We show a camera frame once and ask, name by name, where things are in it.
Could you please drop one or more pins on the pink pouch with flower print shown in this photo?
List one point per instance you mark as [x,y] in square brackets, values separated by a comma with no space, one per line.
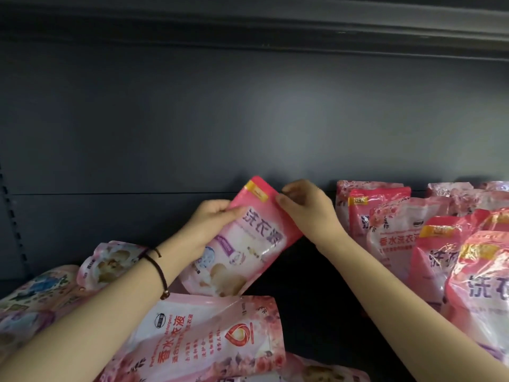
[318,371]
[107,262]

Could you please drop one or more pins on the dark perforated shelf upright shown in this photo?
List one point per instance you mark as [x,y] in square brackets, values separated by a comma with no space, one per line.
[14,222]

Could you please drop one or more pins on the person's left hand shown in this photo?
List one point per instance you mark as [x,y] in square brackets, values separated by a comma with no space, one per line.
[202,230]

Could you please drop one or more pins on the large pink floral detergent pouch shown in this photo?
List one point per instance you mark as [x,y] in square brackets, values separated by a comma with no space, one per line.
[206,338]

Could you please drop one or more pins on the dark upper shelf edge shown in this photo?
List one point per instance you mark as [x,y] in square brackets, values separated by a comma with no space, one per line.
[254,23]

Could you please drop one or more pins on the pink detergent pouch purple label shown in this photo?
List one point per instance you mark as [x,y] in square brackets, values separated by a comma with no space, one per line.
[254,242]

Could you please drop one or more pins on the row of pink detergent bags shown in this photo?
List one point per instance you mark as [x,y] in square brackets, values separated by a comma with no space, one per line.
[445,250]

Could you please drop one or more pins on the person's right thumb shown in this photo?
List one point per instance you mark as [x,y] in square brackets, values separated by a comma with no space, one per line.
[284,202]

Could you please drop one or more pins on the person's right forearm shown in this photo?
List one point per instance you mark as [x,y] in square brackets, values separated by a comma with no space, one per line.
[409,310]

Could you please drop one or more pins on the person's right hand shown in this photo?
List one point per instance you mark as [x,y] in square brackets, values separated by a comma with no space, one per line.
[316,216]

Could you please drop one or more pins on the person's left forearm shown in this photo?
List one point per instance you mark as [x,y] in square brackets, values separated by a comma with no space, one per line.
[99,310]

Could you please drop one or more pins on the person's left thumb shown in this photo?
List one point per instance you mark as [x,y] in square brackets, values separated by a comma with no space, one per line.
[235,214]

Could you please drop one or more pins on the pink pouch with blue print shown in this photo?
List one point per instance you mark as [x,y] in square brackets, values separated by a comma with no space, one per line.
[34,302]

